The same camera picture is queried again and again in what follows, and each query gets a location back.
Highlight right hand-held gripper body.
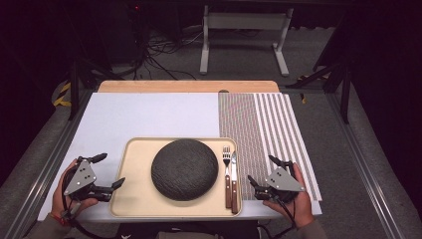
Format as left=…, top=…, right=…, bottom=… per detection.
left=254, top=160, right=306, bottom=204

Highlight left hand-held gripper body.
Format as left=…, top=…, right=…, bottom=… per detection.
left=63, top=156, right=113, bottom=203

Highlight beige tray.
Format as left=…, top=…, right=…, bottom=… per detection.
left=108, top=136, right=243, bottom=218

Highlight wooden-handled knife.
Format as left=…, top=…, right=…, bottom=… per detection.
left=231, top=150, right=239, bottom=214

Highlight wooden-handled fork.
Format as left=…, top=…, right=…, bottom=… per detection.
left=222, top=144, right=233, bottom=209

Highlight dark textured round plate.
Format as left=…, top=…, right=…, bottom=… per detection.
left=150, top=138, right=220, bottom=202

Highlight person's left hand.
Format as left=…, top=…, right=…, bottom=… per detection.
left=51, top=158, right=100, bottom=218

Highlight person's right hand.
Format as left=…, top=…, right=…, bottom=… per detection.
left=263, top=162, right=315, bottom=229

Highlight striped place mat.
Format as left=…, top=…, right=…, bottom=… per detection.
left=218, top=92, right=322, bottom=202

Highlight red wristband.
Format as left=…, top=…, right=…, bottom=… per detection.
left=49, top=212, right=69, bottom=227

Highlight white board sheet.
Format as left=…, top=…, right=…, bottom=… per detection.
left=37, top=92, right=322, bottom=223

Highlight yellow and black tape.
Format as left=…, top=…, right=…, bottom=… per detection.
left=53, top=82, right=73, bottom=108

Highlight black stand legs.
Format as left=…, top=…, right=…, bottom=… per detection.
left=287, top=63, right=352, bottom=124
left=68, top=56, right=123, bottom=121

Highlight person's dark clothing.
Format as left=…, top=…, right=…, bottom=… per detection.
left=113, top=220, right=262, bottom=239

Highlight dark box with red light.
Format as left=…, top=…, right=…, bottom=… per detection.
left=125, top=3, right=147, bottom=64

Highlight grey metal stand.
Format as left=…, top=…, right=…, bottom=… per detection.
left=198, top=4, right=295, bottom=78

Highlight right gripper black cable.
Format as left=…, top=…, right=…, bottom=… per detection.
left=258, top=195, right=297, bottom=239

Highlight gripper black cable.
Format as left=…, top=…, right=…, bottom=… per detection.
left=258, top=195, right=297, bottom=239
left=61, top=168, right=117, bottom=239

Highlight aluminium frame rail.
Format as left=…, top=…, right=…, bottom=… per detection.
left=326, top=93, right=406, bottom=239
left=3, top=89, right=94, bottom=239

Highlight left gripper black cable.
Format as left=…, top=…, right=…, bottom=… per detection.
left=61, top=168, right=117, bottom=239

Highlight tangle of floor cables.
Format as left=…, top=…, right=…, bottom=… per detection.
left=132, top=29, right=200, bottom=81

